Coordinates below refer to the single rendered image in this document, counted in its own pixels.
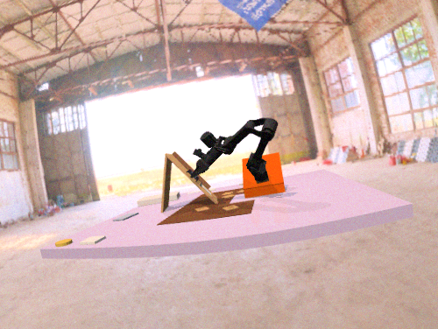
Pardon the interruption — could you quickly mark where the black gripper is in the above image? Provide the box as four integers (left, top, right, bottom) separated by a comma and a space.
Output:
190, 150, 218, 178

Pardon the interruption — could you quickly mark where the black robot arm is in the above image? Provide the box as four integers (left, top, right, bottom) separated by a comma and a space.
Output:
193, 117, 278, 184

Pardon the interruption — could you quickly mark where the grey flat rectangular tile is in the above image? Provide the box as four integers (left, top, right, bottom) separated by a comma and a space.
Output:
113, 213, 139, 221

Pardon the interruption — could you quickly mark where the yellow round disc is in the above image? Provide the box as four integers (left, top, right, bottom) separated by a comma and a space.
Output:
55, 239, 73, 247

